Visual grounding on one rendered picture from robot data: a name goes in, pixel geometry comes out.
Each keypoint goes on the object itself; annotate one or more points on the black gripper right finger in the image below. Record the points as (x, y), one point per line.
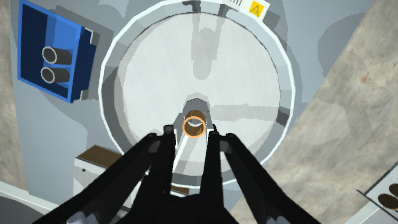
(266, 200)

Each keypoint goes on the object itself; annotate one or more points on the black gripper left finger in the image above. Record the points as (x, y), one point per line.
(101, 200)

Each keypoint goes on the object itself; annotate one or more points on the blue open crate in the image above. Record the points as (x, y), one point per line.
(37, 30)

